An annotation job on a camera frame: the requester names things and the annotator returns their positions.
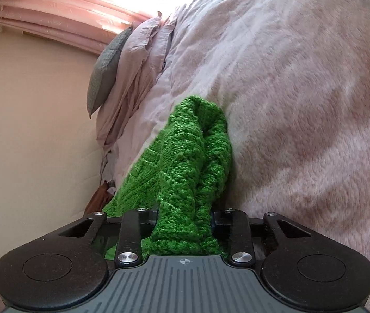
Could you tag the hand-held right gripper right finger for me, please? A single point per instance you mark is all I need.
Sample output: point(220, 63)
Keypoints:
point(219, 225)

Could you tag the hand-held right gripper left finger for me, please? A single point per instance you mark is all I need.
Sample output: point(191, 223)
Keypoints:
point(132, 234)

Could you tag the green knit sweater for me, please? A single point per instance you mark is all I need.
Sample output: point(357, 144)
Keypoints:
point(185, 156)

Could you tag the brown cloth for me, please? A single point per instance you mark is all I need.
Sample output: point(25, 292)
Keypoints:
point(98, 199)

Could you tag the pink fleece blanket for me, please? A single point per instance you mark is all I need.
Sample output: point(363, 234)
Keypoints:
point(302, 120)

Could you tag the pink wrinkled pillow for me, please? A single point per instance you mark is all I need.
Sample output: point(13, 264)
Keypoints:
point(133, 71)

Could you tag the grey pillow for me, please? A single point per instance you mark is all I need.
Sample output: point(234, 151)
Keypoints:
point(105, 68)

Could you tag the pink curtain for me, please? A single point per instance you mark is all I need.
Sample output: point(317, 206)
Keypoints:
point(74, 9)

